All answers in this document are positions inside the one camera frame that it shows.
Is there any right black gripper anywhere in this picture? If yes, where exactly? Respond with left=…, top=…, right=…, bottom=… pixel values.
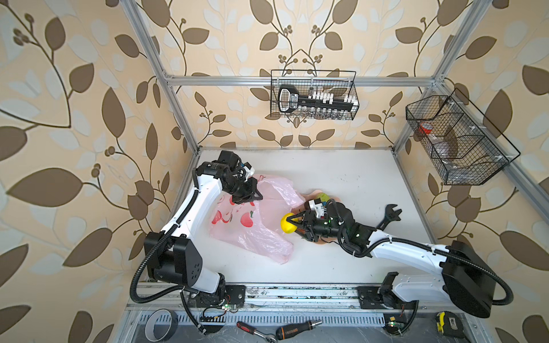
left=287, top=209, right=345, bottom=242

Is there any yellow lemon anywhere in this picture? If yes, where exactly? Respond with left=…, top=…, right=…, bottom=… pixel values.
left=280, top=213, right=297, bottom=234

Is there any green pear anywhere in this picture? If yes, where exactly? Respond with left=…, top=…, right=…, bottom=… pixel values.
left=316, top=193, right=330, bottom=204

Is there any pink plastic bag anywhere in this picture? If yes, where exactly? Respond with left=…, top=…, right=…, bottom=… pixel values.
left=209, top=175, right=305, bottom=264

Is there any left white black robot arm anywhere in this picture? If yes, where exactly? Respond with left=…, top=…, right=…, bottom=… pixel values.
left=130, top=150, right=263, bottom=304

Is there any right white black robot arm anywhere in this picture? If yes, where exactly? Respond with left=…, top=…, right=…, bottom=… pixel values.
left=280, top=199, right=514, bottom=318

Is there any black socket tool set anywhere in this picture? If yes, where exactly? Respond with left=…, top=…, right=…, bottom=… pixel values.
left=274, top=85, right=359, bottom=114

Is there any black orange screwdriver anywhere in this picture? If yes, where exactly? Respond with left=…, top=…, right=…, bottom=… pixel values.
left=275, top=320, right=323, bottom=340

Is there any small green circuit board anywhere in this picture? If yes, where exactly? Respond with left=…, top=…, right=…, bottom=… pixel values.
left=383, top=314, right=407, bottom=336

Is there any clear bottle with red cap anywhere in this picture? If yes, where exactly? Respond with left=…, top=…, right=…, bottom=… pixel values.
left=419, top=121, right=458, bottom=170

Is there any black tape roll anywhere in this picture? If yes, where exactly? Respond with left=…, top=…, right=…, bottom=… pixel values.
left=144, top=309, right=178, bottom=342

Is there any yellow black tape measure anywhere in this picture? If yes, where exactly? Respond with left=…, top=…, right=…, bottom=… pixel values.
left=435, top=311, right=466, bottom=339

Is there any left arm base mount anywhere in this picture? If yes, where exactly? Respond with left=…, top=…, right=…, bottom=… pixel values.
left=190, top=284, right=247, bottom=309

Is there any back black wire basket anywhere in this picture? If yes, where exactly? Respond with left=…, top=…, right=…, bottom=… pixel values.
left=270, top=69, right=360, bottom=121

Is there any black wire basket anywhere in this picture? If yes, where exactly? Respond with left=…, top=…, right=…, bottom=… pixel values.
left=270, top=69, right=360, bottom=121
left=405, top=89, right=520, bottom=186

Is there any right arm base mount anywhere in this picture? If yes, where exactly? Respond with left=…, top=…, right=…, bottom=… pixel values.
left=356, top=286, right=415, bottom=310

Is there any red handled ratchet wrench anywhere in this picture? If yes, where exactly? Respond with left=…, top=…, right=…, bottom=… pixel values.
left=237, top=322, right=277, bottom=343

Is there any right black wire basket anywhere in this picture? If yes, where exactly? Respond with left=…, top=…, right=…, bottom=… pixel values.
left=405, top=89, right=520, bottom=186

